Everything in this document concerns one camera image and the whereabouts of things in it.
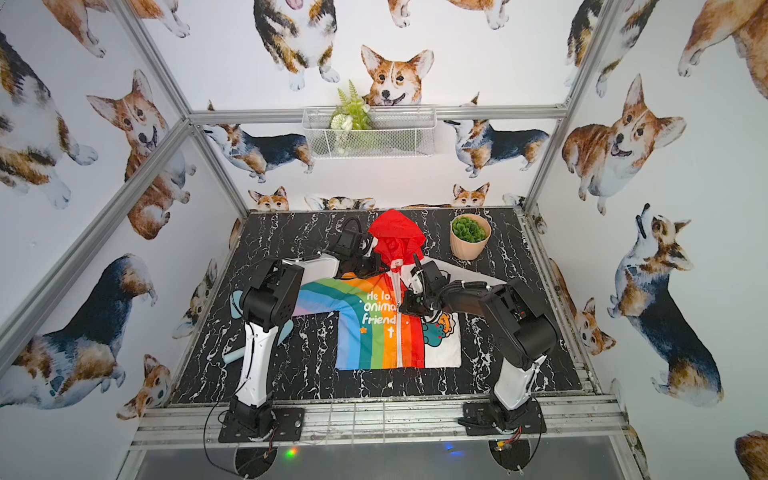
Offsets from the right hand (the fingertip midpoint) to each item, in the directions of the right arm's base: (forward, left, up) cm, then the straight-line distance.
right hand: (397, 309), depth 92 cm
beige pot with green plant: (+21, -23, +9) cm, 33 cm away
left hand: (+17, +1, +1) cm, 17 cm away
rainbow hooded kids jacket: (-3, +2, -1) cm, 4 cm away
